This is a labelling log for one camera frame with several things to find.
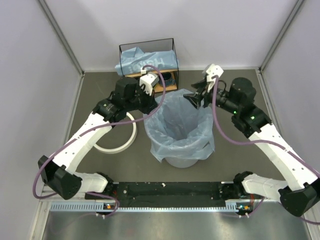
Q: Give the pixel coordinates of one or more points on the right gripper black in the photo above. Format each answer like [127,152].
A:
[195,98]

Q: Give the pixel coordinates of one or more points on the slotted grey cable duct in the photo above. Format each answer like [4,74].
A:
[108,206]

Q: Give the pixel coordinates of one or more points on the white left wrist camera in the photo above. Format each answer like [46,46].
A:
[148,81]

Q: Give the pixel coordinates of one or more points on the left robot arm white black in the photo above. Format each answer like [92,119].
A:
[59,171]

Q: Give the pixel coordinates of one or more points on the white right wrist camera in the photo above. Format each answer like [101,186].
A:
[209,75]

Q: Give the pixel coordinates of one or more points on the black wire wooden shelf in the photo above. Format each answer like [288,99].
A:
[165,44]

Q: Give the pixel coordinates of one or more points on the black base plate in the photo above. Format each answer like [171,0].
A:
[174,191]

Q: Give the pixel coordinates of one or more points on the dark blue mug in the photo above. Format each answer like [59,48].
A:
[169,79]

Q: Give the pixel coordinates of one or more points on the white grey trash bin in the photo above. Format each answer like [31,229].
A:
[181,163]

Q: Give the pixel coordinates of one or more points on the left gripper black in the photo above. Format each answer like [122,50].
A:
[150,102]

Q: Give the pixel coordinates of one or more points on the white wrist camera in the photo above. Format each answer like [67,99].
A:
[209,75]
[148,81]

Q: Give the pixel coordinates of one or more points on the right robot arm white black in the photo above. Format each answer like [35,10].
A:
[299,191]

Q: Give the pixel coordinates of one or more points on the light blue trash bag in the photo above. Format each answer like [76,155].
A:
[132,60]
[179,130]

